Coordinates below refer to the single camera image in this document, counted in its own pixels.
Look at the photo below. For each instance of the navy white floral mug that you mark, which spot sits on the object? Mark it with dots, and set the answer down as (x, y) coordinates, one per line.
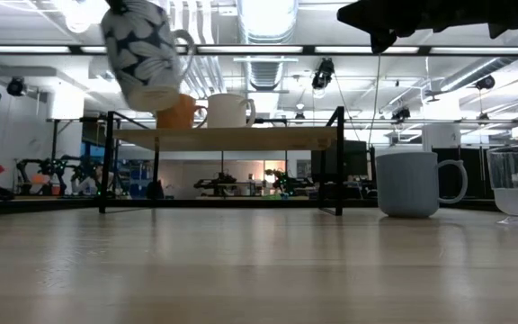
(144, 58)

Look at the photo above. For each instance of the light blue ribbed mug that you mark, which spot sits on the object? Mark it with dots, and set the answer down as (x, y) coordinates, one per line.
(407, 184)

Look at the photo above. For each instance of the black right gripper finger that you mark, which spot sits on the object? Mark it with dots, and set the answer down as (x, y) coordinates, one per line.
(385, 18)

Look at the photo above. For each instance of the wooden shelf with black frame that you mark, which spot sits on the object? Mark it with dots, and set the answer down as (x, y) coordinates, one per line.
(223, 138)

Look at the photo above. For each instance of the black overhead frame bar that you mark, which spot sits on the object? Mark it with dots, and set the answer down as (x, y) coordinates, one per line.
(250, 49)

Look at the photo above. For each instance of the plain white mug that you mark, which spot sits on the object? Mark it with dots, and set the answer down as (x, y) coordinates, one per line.
(227, 110)

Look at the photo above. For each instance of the black partition wall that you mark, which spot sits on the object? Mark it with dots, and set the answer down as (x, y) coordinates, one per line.
(477, 171)

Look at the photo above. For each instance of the background black robot arm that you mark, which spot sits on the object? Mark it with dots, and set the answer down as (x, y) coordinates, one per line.
(52, 168)
(288, 182)
(220, 182)

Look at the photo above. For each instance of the background black monitor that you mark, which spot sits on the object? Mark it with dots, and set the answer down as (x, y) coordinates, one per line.
(353, 157)

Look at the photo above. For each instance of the orange mug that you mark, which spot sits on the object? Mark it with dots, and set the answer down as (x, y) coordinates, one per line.
(178, 117)

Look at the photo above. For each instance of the silver ceiling duct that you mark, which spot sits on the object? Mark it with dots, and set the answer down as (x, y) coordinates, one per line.
(265, 27)

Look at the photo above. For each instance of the black aluminium table frame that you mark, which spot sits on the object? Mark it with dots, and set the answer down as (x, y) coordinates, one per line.
(241, 203)

